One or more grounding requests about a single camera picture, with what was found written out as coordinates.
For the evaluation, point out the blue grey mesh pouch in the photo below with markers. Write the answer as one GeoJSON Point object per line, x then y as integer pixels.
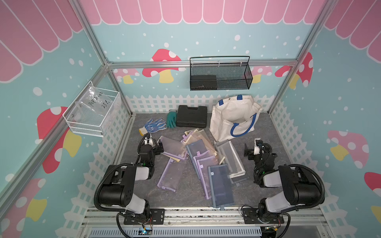
{"type": "Point", "coordinates": [196, 148]}

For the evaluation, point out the blue mesh pencil pouch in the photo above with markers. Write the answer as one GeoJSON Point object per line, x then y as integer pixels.
{"type": "Point", "coordinates": [221, 189]}

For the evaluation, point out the black wire mesh basket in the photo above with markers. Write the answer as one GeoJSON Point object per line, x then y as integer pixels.
{"type": "Point", "coordinates": [232, 72]}

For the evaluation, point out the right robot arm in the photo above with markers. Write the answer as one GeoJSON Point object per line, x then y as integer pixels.
{"type": "Point", "coordinates": [302, 187]}

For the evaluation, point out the white wire wall basket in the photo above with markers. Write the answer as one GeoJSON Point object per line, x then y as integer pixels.
{"type": "Point", "coordinates": [93, 130]}

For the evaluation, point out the black box in basket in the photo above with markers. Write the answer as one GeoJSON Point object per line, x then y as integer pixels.
{"type": "Point", "coordinates": [203, 82]}

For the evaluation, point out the white grey mesh pouch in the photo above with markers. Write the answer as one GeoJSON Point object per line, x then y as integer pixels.
{"type": "Point", "coordinates": [231, 159]}

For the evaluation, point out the black plastic tool case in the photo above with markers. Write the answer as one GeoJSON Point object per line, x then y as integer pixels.
{"type": "Point", "coordinates": [193, 117]}

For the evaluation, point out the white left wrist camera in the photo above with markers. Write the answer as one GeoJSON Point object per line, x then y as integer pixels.
{"type": "Point", "coordinates": [150, 141]}

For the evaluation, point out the beige mesh pouch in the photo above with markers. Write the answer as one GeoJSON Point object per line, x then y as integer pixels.
{"type": "Point", "coordinates": [195, 135]}

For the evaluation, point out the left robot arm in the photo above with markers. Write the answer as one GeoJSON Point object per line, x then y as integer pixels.
{"type": "Point", "coordinates": [115, 192]}

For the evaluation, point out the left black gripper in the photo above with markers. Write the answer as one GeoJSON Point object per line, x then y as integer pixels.
{"type": "Point", "coordinates": [156, 148]}

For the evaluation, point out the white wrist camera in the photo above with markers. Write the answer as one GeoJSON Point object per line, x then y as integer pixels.
{"type": "Point", "coordinates": [258, 145]}
{"type": "Point", "coordinates": [150, 141]}

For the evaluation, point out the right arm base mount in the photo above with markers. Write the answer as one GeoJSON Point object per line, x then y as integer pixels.
{"type": "Point", "coordinates": [259, 216]}

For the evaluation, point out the clear plastic labelled bag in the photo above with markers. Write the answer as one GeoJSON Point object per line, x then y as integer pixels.
{"type": "Point", "coordinates": [92, 107]}

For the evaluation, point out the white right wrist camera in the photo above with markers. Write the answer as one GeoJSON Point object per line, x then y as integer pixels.
{"type": "Point", "coordinates": [258, 145]}

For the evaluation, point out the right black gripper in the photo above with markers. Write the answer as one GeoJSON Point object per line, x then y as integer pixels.
{"type": "Point", "coordinates": [247, 151]}

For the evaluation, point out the grey pouch under white pouch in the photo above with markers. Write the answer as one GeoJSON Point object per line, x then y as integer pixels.
{"type": "Point", "coordinates": [238, 180]}

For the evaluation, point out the cream canvas tote bag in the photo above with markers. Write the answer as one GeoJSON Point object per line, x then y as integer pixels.
{"type": "Point", "coordinates": [234, 117]}

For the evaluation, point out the blue white work glove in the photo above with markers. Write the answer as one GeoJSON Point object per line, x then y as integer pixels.
{"type": "Point", "coordinates": [153, 126]}

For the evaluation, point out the green rubber glove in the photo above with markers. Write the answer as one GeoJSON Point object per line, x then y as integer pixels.
{"type": "Point", "coordinates": [171, 119]}

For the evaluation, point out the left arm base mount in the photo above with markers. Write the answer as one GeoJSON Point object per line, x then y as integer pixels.
{"type": "Point", "coordinates": [153, 217]}

